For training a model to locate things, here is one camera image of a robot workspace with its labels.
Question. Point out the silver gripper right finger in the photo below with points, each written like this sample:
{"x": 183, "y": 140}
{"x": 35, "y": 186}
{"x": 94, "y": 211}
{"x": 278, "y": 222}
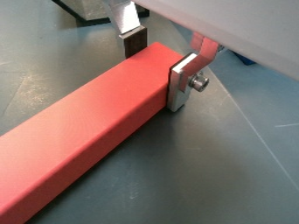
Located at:
{"x": 186, "y": 76}

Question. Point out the red rectangular block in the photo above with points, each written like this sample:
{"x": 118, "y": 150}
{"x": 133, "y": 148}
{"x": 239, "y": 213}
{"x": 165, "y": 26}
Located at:
{"x": 50, "y": 150}

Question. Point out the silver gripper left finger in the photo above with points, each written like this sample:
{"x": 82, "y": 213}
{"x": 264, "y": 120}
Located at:
{"x": 123, "y": 16}

